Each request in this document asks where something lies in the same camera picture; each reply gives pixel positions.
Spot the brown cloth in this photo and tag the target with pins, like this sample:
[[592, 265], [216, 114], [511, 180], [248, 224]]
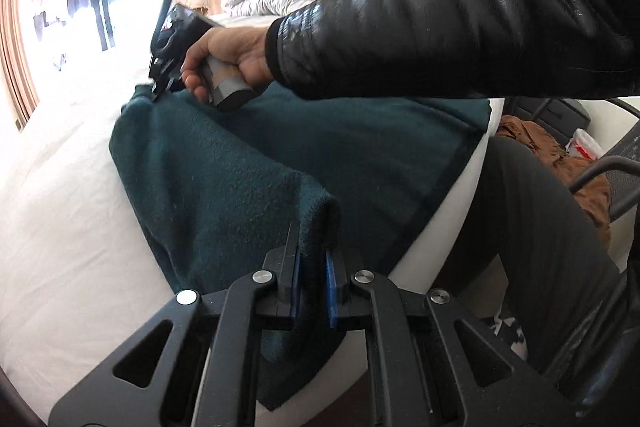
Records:
[[550, 157]]

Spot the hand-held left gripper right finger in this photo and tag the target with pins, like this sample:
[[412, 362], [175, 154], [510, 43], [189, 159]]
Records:
[[331, 292]]

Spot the white bed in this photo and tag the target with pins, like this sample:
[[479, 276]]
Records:
[[65, 207]]

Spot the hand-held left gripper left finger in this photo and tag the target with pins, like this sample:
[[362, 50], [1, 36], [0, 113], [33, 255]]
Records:
[[296, 287]]

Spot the black chair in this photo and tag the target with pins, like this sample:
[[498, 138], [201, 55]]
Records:
[[625, 177]]

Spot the person's right hand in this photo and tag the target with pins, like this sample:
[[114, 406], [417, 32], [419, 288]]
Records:
[[240, 52]]

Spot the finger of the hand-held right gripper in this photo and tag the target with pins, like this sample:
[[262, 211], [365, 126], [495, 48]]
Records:
[[165, 88]]

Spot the person's leg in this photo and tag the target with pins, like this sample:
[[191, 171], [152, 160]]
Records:
[[525, 232]]

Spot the dark green sweater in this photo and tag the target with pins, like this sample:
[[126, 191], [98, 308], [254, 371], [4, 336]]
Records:
[[200, 182]]

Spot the dark cabinet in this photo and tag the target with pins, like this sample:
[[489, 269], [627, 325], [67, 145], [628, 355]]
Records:
[[555, 112]]

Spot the person's right forearm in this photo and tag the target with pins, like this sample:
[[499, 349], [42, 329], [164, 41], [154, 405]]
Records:
[[450, 7]]

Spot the white red plastic bag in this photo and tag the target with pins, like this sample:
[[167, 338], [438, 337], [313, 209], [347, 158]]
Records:
[[585, 147]]

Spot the black white patterned slipper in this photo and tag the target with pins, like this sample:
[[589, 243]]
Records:
[[510, 334]]

